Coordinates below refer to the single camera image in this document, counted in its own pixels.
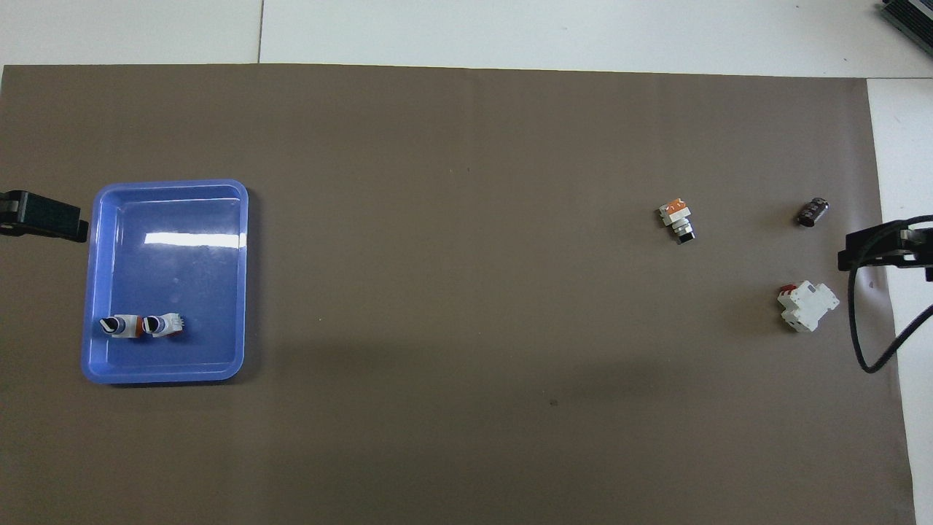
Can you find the white rotary switch orange block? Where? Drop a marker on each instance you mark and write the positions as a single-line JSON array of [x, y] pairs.
[[678, 221]]

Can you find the small dark terminal block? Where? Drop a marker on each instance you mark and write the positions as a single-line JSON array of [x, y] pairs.
[[813, 212]]

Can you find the white circuit breaker red lever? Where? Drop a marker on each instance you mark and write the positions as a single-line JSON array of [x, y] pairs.
[[809, 306]]

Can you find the blue plastic tray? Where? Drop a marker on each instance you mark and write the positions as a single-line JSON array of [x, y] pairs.
[[175, 277]]

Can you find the grey ribbed device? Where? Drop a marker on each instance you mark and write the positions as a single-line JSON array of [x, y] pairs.
[[915, 18]]

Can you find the brown paper table mat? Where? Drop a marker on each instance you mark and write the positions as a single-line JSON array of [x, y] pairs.
[[466, 292]]

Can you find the white rotary switch red base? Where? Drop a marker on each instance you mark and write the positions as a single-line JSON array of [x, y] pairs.
[[116, 326]]

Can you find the white rotary switch green base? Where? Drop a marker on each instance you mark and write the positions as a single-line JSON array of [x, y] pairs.
[[164, 324]]

